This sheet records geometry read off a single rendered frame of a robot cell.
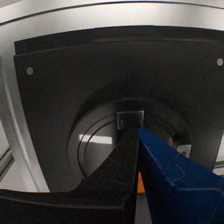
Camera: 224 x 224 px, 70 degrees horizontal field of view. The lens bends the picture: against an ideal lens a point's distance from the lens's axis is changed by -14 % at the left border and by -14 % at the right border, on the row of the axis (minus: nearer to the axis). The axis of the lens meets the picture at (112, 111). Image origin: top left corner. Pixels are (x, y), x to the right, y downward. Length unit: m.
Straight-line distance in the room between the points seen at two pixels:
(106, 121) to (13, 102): 0.12
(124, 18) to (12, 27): 0.12
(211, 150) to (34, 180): 0.26
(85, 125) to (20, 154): 0.13
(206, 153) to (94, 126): 0.15
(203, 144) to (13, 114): 0.24
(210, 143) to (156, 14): 0.16
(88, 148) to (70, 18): 0.13
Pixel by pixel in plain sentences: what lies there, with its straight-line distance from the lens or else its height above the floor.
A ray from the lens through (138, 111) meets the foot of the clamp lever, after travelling 0.16.
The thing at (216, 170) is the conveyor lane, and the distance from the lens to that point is 0.34.
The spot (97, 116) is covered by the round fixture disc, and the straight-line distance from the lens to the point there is 0.17.
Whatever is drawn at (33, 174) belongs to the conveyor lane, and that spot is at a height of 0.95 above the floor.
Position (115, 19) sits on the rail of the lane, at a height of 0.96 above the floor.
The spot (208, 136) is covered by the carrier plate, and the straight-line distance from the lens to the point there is 0.23.
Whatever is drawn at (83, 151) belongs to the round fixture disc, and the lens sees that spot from 0.20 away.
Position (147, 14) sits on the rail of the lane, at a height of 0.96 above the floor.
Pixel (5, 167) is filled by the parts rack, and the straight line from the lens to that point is 0.31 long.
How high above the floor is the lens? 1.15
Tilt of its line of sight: 67 degrees down
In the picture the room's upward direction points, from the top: 176 degrees counter-clockwise
